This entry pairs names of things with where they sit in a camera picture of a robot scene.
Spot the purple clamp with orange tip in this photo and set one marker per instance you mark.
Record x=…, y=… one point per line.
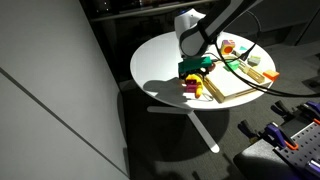
x=271, y=133

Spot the wooden tray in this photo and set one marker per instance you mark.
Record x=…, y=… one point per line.
x=225, y=86

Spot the purple clamp far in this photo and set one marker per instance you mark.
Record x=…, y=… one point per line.
x=309, y=110

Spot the green block in tray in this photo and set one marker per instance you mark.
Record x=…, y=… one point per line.
x=231, y=65

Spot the yellow banana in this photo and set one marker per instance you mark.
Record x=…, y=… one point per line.
x=195, y=79

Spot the black mounting table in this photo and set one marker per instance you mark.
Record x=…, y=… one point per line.
x=260, y=162

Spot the dark red apple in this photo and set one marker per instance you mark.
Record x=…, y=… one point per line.
x=211, y=68

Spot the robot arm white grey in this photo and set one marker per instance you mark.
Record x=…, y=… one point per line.
x=196, y=32

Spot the pink cube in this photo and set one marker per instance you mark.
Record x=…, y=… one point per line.
x=191, y=88

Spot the orange block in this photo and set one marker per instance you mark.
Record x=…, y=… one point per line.
x=270, y=74

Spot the grey green cube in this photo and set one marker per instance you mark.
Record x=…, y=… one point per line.
x=254, y=60

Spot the multicolour orange-circle cube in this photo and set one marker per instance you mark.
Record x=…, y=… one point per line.
x=227, y=47

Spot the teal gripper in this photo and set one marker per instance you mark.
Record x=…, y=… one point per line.
x=193, y=65

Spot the round white table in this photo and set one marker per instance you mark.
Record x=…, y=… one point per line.
x=154, y=68

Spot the black perforated breadboard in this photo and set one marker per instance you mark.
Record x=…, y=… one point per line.
x=305, y=160

